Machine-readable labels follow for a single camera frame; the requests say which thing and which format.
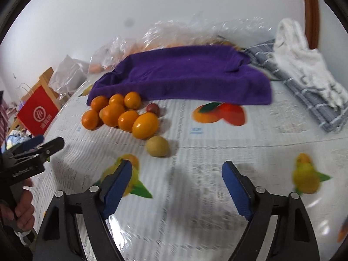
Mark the brown wooden door frame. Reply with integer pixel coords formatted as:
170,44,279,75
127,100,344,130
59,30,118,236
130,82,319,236
304,0,320,49

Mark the white plastic bag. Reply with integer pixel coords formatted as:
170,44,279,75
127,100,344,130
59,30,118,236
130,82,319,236
48,55,89,95

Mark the white striped towel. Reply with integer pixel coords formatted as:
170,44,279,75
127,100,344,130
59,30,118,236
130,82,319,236
272,18,347,109

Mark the orange centre of pile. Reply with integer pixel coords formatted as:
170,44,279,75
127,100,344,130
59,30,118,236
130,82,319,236
99,103,125,127

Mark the orange top right of pile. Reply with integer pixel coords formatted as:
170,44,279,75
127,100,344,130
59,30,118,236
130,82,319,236
124,91,142,110

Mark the green-brown kiwi fruit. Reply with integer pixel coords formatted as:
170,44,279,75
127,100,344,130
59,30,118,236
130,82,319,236
146,136,169,157

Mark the clear plastic bag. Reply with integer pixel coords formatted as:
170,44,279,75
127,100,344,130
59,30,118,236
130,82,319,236
88,14,274,76

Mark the orange top left of pile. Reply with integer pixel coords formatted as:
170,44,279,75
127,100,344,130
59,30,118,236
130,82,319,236
90,95,109,113

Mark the small dark red fruit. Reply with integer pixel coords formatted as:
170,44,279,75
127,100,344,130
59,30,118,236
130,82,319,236
146,102,161,117

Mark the orange top middle of pile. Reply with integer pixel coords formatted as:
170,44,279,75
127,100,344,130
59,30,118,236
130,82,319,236
109,94,124,105

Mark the grey checked cloth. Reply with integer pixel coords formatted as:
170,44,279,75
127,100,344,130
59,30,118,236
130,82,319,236
244,39,347,133

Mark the red paper bag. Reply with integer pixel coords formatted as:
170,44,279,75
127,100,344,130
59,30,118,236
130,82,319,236
17,85,58,136

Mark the person's left hand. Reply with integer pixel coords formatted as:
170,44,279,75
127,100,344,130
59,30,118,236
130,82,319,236
1,179,35,232

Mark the orange far left of pile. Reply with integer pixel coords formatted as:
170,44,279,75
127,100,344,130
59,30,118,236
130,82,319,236
81,110,100,130

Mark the purple towel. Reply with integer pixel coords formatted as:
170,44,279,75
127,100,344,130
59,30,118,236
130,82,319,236
87,45,272,105

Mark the orange front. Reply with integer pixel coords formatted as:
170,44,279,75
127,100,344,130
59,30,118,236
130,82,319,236
118,110,139,132

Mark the large oval orange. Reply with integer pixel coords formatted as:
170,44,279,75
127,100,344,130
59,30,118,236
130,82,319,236
132,112,159,139

